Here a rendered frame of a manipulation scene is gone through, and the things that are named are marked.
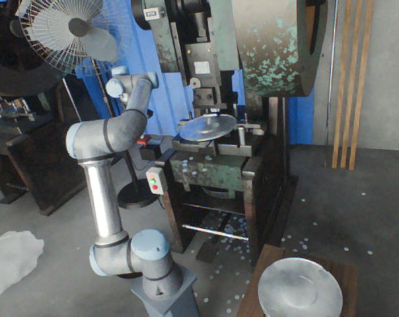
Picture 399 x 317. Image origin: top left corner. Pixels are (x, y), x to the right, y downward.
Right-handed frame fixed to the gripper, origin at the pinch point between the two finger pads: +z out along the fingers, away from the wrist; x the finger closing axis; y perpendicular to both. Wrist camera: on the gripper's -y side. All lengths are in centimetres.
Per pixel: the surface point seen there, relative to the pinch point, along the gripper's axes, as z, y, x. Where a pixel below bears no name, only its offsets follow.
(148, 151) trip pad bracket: 7.4, -3.5, 3.1
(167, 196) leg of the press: 32.8, -10.6, 7.0
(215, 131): -2.0, -39.2, -6.0
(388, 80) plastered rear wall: 19, -120, -138
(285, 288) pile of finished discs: 38, -80, 38
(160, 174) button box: 16.1, -12.8, 9.9
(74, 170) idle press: 60, 120, -35
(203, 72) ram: -27.7, -33.3, -14.3
